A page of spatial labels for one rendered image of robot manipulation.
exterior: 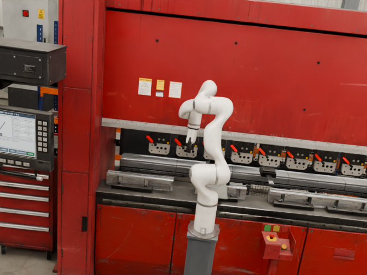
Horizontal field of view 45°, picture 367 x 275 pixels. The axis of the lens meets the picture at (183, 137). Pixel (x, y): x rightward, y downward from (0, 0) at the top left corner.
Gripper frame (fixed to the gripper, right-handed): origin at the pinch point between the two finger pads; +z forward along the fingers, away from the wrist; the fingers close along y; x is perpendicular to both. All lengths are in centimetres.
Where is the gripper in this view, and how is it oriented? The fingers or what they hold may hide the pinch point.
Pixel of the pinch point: (189, 149)
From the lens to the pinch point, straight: 298.2
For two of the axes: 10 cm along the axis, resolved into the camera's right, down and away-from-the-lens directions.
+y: -2.4, 1.7, -9.6
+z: -1.5, 9.7, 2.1
